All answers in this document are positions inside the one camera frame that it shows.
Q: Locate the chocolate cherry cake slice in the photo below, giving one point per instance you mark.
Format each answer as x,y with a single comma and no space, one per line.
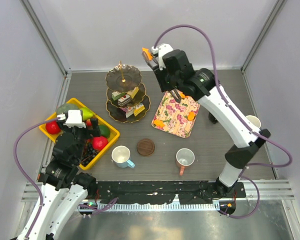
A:
124,100

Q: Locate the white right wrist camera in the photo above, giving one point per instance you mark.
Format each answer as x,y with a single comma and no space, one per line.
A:
159,52

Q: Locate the green yellow pear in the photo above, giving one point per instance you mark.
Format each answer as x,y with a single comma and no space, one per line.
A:
86,113

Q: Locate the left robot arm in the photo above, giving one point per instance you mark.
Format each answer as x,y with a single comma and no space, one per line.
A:
63,187

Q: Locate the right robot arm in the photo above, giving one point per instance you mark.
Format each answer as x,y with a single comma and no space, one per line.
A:
203,87

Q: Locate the red lychee strawberry bunch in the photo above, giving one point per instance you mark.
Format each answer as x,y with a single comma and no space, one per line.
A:
88,123

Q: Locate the pink mug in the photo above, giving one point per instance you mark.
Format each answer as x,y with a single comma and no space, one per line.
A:
184,158

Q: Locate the light blue mug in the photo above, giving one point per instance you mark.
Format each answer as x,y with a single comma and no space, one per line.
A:
121,156

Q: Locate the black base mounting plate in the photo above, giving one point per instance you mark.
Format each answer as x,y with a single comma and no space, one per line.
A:
164,192

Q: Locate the green lime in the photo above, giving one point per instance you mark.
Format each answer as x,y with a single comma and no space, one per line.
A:
104,131

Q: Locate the white slotted cable duct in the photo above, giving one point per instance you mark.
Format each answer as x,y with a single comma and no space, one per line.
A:
174,206

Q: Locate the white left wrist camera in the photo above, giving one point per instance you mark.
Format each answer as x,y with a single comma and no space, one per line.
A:
73,118

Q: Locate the floral rectangular tray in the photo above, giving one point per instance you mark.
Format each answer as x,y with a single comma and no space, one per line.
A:
174,115

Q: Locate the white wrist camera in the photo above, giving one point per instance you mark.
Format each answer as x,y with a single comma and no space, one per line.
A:
159,52
73,118

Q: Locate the orange fish pastry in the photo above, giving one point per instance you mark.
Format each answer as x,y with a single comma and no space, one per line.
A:
146,52
183,96
191,116
159,123

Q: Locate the yellow triangle cake slice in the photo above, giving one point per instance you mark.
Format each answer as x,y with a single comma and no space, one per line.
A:
138,109

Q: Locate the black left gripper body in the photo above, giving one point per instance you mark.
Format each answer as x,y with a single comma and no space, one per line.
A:
82,133

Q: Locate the grey mug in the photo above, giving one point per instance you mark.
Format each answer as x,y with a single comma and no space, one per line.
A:
254,120

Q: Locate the green netted melon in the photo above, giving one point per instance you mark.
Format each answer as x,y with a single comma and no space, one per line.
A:
64,108

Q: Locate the green matcha cake slice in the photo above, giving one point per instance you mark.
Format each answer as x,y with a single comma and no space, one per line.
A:
117,95

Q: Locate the dark blue grape bunch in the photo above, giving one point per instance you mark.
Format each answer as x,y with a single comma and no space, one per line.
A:
91,154

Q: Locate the round wooden coaster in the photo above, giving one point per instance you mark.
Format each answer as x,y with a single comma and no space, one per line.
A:
145,147

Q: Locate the black mug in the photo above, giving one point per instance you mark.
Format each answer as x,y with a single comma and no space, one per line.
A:
212,119

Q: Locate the yellow plastic fruit tray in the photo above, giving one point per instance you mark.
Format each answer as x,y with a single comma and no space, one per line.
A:
112,139

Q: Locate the three-tier black gold stand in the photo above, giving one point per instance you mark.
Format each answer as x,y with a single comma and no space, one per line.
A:
124,78

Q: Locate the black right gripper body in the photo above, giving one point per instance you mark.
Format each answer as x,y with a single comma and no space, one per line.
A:
167,82

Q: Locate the red pomegranate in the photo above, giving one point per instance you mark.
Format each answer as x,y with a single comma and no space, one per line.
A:
99,143

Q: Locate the cream cake slice with kiwi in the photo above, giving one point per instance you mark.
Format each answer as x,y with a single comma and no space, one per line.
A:
133,92

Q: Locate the red apple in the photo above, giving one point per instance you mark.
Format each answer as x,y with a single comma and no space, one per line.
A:
52,128

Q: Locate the purple grape bunch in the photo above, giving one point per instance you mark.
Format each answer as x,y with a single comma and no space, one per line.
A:
85,149

